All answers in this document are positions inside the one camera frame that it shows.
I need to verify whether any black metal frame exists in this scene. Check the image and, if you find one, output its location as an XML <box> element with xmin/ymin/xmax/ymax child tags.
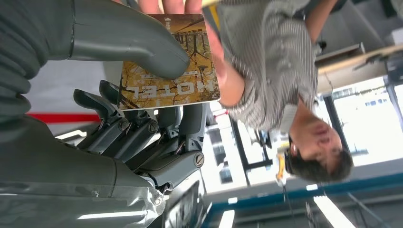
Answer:
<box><xmin>229</xmin><ymin>114</ymin><xmax>274</xmax><ymax>187</ymax></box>

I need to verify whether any wooden background table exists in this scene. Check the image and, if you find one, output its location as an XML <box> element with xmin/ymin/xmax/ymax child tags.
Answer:
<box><xmin>315</xmin><ymin>42</ymin><xmax>403</xmax><ymax>95</ymax></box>

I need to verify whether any person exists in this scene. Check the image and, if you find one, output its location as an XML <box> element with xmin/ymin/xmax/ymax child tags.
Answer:
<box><xmin>201</xmin><ymin>0</ymin><xmax>354</xmax><ymax>184</ymax></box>

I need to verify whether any red barrier belt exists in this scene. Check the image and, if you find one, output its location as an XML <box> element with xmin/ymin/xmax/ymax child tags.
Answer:
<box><xmin>26</xmin><ymin>113</ymin><xmax>102</xmax><ymax>124</ymax></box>

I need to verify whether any blue beam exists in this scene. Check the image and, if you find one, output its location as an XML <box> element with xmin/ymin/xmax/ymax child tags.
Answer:
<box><xmin>201</xmin><ymin>172</ymin><xmax>403</xmax><ymax>228</ymax></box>

